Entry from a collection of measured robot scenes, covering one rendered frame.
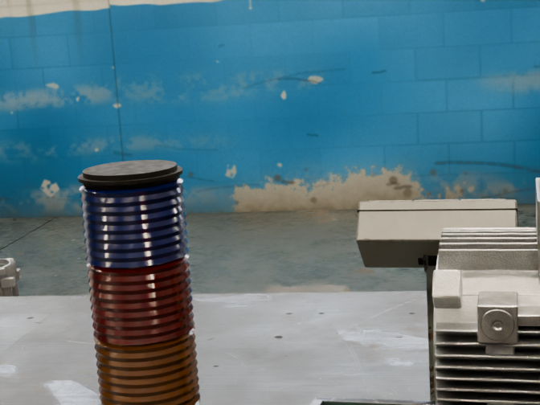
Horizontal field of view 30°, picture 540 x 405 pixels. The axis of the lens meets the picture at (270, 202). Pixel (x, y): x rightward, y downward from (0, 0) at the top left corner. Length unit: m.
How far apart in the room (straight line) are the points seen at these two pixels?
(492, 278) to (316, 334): 0.78
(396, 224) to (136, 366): 0.56
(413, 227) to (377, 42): 5.24
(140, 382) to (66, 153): 6.24
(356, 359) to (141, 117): 5.24
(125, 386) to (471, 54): 5.79
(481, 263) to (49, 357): 0.90
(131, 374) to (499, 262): 0.35
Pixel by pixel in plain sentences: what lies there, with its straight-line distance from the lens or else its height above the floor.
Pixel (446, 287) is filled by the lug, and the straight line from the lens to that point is 0.80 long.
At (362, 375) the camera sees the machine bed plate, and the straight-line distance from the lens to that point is 1.41.
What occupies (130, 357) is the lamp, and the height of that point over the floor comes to 1.11.
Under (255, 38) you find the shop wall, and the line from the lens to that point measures 6.40.
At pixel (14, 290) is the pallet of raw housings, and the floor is 0.47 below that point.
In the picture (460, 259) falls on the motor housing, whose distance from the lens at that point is 0.83.
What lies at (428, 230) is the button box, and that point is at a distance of 1.09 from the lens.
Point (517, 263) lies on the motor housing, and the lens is 0.83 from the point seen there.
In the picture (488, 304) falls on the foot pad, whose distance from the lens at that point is 0.78.
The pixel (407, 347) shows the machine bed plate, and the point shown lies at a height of 0.80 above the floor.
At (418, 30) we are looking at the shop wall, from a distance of 6.30.
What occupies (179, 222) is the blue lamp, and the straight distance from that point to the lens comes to 0.58.
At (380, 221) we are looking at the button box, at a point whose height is 1.07.
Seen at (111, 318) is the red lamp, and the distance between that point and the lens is 0.58.
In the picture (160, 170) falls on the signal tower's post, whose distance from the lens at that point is 0.56.
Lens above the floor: 1.30
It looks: 11 degrees down
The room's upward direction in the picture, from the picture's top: 4 degrees counter-clockwise
